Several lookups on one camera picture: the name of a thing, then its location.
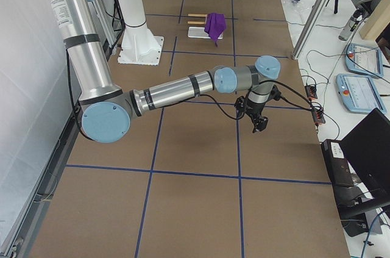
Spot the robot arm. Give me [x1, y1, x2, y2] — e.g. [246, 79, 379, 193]
[49, 0, 281, 143]

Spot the black desktop box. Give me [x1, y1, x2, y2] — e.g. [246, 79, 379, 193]
[321, 139, 361, 188]

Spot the aluminium frame post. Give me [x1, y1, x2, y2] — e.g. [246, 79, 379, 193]
[292, 0, 328, 60]

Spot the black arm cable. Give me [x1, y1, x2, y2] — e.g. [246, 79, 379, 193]
[197, 80, 321, 121]

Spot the blue teach pendant near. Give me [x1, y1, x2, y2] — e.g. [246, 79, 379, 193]
[336, 74, 387, 115]

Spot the blue teach pendant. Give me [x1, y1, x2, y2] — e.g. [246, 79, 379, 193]
[336, 74, 387, 115]
[345, 43, 384, 78]

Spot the black monitor with stand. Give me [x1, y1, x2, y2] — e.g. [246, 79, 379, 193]
[339, 108, 389, 219]

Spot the white rack base tray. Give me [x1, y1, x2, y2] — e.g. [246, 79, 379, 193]
[188, 26, 224, 40]

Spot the purple microfibre towel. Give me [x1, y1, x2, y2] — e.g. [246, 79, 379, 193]
[204, 12, 227, 47]

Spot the blue teach pendant far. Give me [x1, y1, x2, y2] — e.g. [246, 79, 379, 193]
[345, 43, 384, 78]

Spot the clear water bottle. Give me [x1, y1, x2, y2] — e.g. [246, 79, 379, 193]
[338, 7, 365, 41]

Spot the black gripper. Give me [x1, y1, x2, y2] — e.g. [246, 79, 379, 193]
[234, 85, 281, 133]

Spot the wooden rack rod one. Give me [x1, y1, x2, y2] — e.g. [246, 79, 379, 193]
[188, 13, 208, 18]

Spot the wooden rack rod two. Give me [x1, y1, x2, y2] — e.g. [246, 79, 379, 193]
[187, 21, 206, 26]

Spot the power strip with plugs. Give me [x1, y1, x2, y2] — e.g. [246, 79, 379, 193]
[305, 84, 326, 127]

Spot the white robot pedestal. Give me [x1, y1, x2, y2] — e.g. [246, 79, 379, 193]
[118, 0, 164, 65]

